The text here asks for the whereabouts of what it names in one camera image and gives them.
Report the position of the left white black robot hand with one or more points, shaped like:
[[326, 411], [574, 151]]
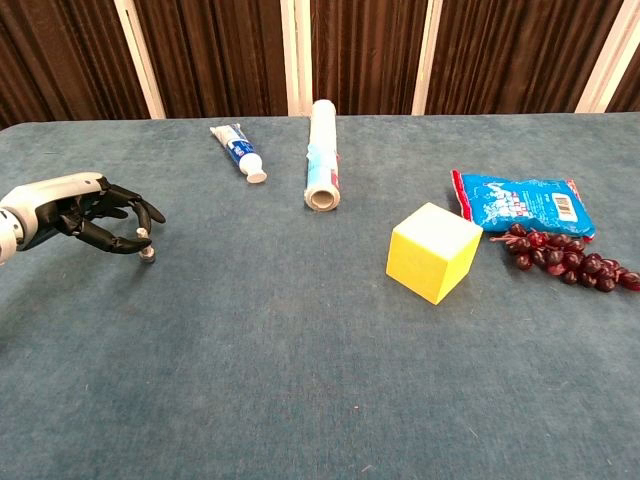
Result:
[[55, 195]]

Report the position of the metal bolt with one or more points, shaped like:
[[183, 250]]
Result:
[[146, 255]]

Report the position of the brown pleated curtain panel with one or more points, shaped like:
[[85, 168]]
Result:
[[365, 50], [510, 50], [631, 85], [215, 50], [60, 50]]

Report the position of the blue white toothpaste tube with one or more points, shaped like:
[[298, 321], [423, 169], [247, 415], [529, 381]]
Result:
[[242, 152]]

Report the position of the blue felt table cover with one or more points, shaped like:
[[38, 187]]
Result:
[[250, 360]]

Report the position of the white plastic wrap roll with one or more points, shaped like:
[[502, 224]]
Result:
[[322, 150]]

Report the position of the yellow cube block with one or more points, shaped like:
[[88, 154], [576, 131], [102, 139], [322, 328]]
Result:
[[425, 265]]

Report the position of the blue snack bag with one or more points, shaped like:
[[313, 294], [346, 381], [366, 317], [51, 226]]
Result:
[[525, 205]]

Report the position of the dark red grape bunch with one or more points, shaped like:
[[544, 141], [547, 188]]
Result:
[[565, 260]]

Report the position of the white partition frame post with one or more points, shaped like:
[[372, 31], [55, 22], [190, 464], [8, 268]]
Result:
[[429, 50], [302, 50], [611, 60], [140, 60]]

